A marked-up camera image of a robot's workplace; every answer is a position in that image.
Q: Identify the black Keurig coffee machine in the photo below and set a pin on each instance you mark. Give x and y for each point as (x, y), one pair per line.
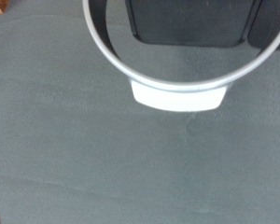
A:
(193, 21)

